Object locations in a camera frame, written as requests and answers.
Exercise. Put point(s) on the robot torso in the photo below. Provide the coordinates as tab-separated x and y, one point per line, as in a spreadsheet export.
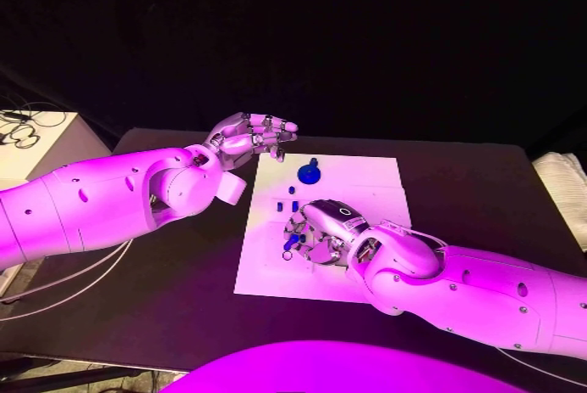
339	367

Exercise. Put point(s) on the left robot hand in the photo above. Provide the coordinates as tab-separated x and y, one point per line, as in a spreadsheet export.
238	141

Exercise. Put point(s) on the blue gear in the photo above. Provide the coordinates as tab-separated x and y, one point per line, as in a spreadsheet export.
309	173

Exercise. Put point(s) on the white cloth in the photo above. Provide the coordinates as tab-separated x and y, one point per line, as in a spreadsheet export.
564	195

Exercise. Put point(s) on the white task board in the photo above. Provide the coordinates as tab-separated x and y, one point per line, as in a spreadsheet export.
331	176

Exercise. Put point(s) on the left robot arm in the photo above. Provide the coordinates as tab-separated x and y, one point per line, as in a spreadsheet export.
91	208

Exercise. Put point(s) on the blue cylinder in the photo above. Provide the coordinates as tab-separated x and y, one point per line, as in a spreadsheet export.
290	242

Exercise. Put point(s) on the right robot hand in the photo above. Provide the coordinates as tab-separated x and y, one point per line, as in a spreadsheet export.
328	230

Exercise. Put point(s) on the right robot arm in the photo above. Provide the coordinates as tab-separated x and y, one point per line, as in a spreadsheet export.
481	288

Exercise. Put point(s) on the white cabinet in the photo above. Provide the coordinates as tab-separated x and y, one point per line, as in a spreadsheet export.
41	148

